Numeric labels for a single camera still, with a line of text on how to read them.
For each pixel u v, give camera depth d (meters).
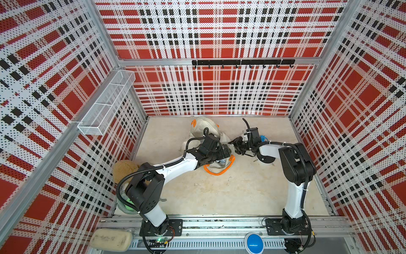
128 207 0.48
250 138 0.82
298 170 0.53
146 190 0.45
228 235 0.73
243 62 0.88
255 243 0.68
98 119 0.92
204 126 0.94
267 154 0.70
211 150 0.69
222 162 0.90
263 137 1.05
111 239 0.68
